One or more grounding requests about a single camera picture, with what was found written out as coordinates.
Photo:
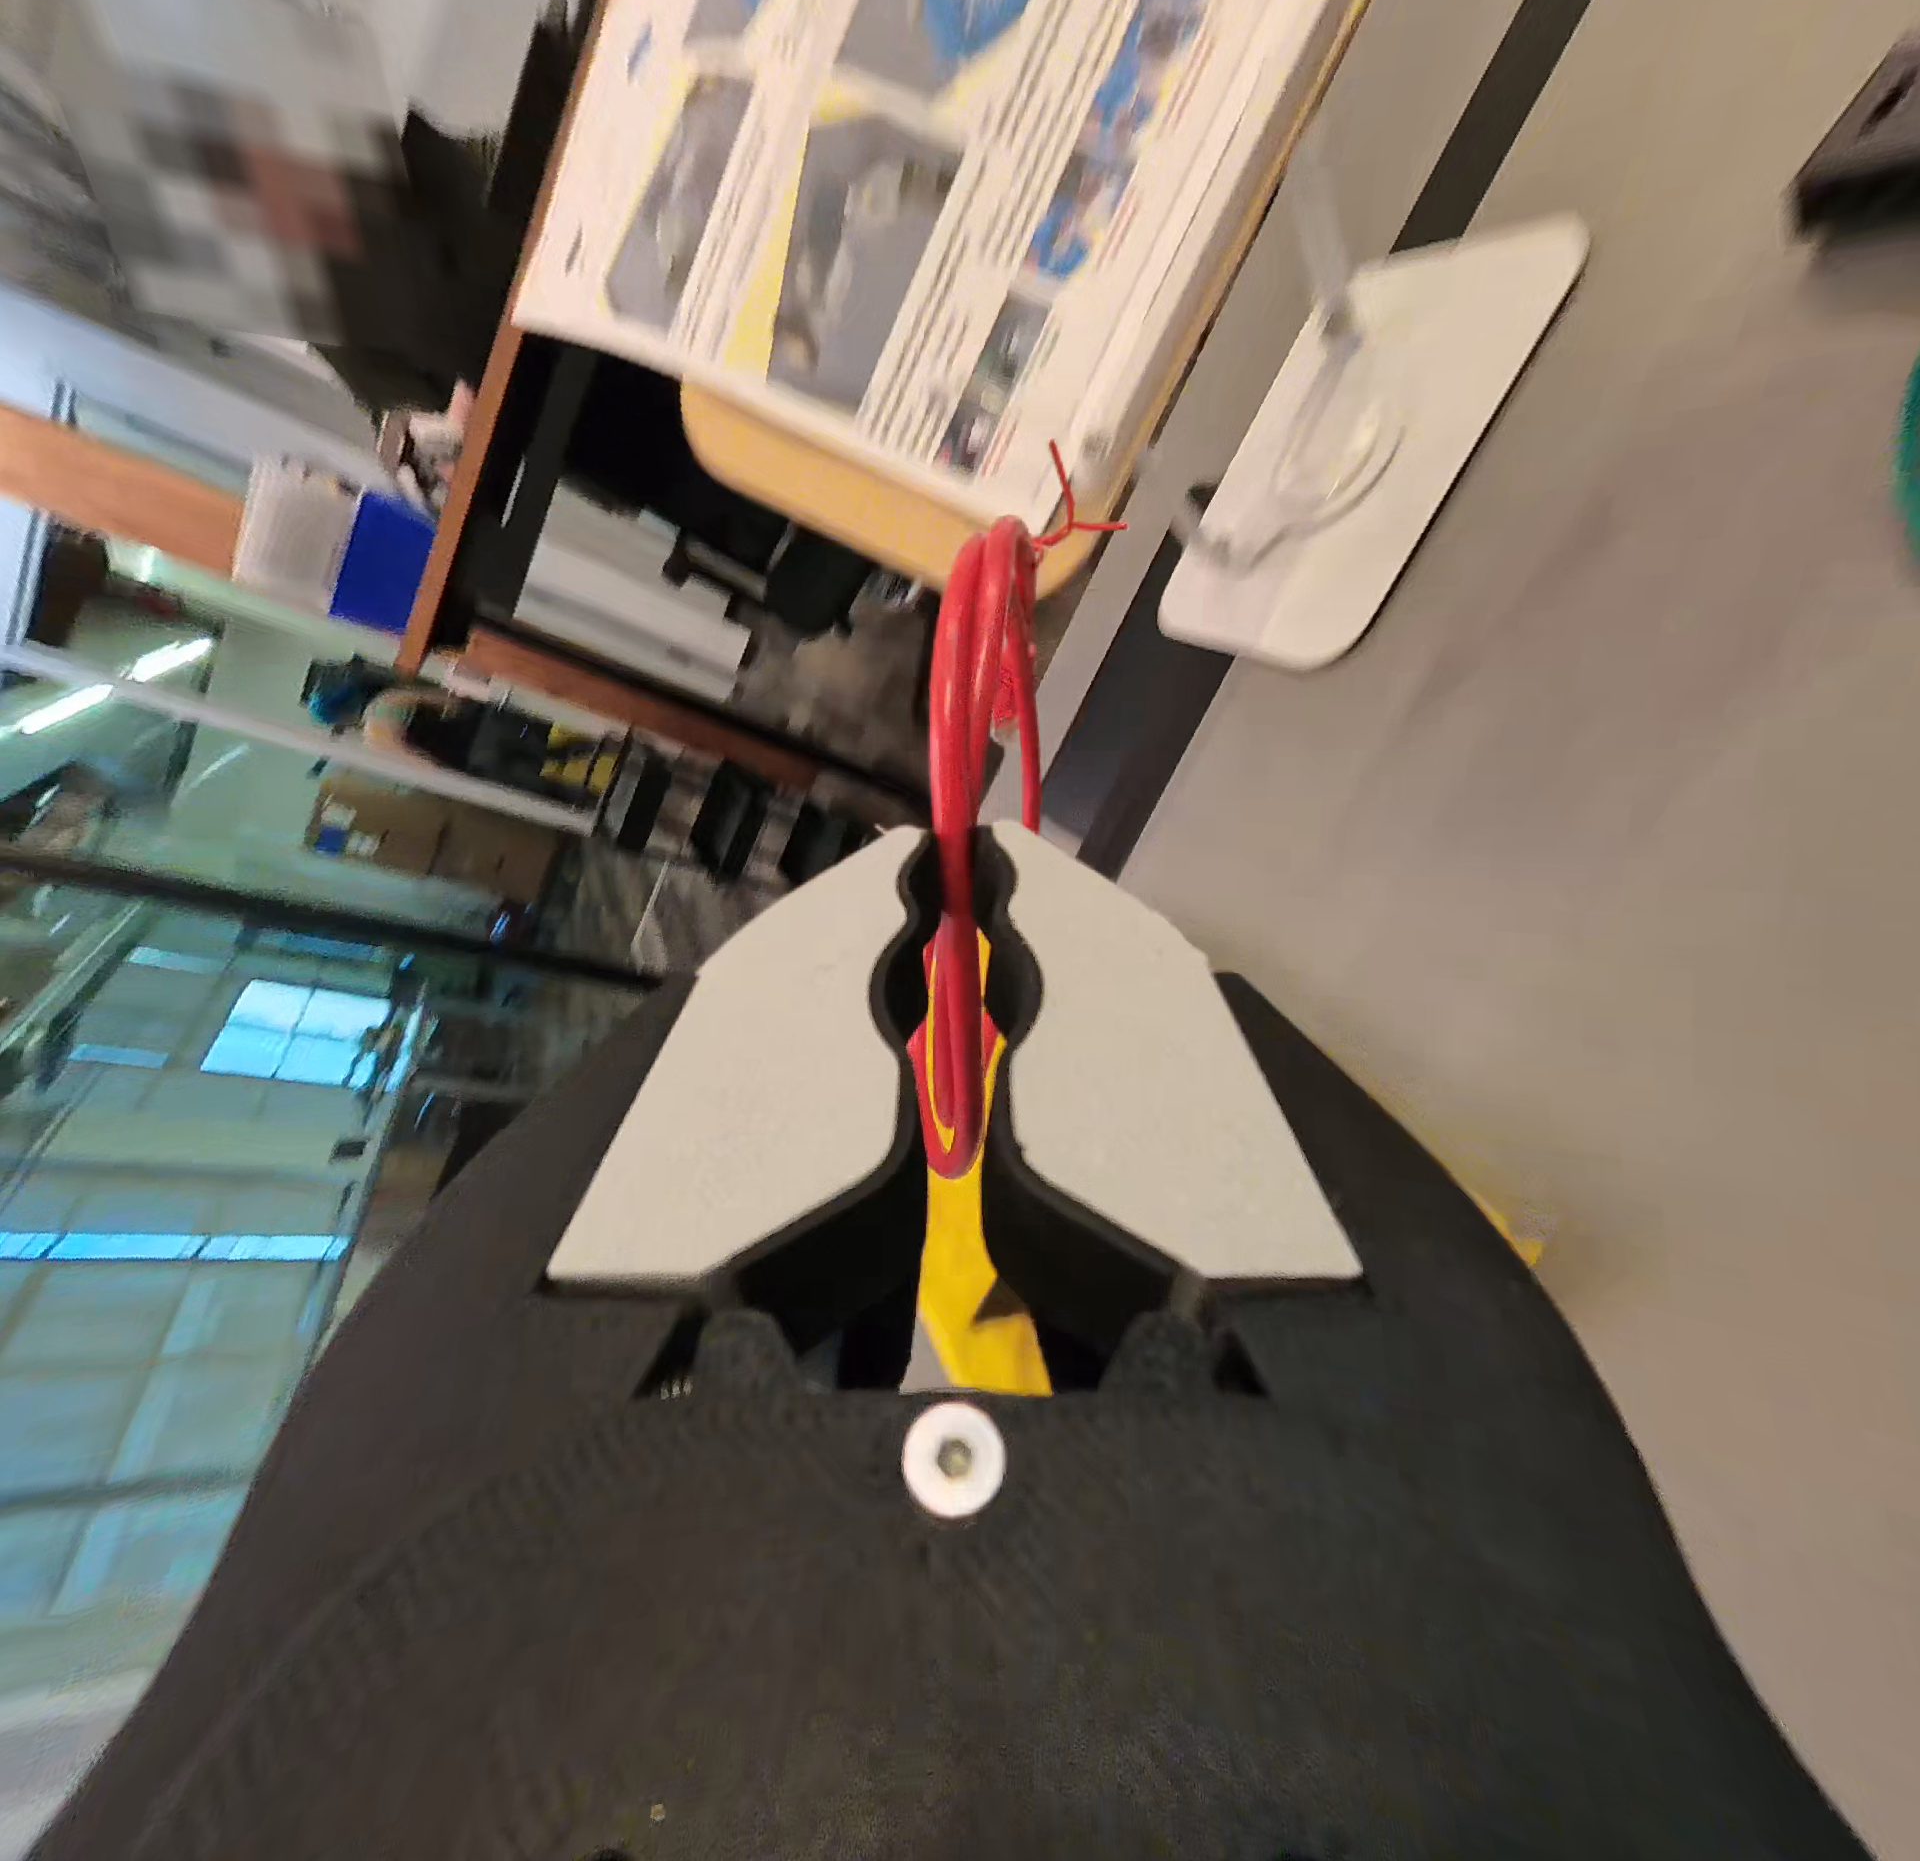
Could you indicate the printed instruction sheet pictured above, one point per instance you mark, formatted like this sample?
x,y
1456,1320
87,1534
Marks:
x,y
901,167

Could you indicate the blue box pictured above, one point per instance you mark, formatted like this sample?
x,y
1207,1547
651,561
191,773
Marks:
x,y
383,564

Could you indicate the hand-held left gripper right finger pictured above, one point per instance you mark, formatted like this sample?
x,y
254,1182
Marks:
x,y
1170,1095

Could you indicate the wooden display board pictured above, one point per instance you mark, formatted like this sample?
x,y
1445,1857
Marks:
x,y
841,489

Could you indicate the white ribbed box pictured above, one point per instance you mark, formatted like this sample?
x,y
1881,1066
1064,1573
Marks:
x,y
293,526

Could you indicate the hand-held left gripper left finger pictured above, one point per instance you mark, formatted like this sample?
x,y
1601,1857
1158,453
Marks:
x,y
750,1095

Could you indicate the yellow plastic bin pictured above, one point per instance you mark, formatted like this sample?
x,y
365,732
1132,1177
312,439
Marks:
x,y
961,1262

